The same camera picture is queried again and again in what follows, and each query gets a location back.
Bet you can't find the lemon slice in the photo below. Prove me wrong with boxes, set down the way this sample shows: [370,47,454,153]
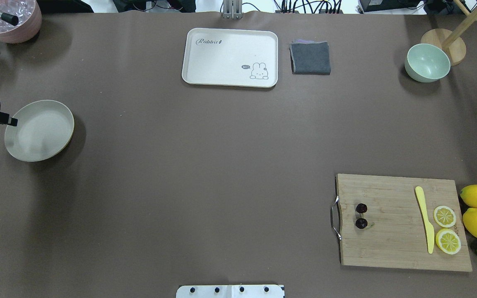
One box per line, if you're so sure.
[435,228,461,255]
[432,205,457,228]

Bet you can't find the grey folded cloth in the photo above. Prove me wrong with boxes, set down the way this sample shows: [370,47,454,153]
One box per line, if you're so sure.
[289,40,331,75]

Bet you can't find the dark red cherry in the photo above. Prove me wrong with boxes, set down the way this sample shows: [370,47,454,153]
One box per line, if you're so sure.
[355,203,368,214]
[355,218,375,229]

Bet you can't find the pink bowl with ice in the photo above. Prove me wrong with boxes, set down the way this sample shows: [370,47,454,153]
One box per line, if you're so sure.
[0,0,42,43]

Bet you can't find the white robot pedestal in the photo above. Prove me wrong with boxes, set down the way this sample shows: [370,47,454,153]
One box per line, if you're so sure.
[176,284,285,298]

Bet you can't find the white rabbit tray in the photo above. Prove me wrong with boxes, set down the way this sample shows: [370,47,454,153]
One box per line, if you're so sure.
[181,28,279,88]

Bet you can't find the aluminium frame post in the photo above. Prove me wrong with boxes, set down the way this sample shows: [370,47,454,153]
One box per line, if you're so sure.
[222,0,243,19]

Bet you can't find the wooden cup stand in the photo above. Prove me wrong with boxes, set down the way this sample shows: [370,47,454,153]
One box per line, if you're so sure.
[420,0,477,66]

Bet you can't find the mint green bowl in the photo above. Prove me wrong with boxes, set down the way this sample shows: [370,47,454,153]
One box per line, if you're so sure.
[404,43,451,83]

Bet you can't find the wooden cutting board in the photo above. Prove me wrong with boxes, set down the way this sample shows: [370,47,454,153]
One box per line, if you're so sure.
[332,173,472,272]

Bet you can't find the yellow plastic knife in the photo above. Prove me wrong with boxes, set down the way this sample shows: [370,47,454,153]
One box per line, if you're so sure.
[414,185,435,254]

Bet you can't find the beige round plate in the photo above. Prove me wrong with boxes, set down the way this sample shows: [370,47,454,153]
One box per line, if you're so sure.
[4,100,75,162]

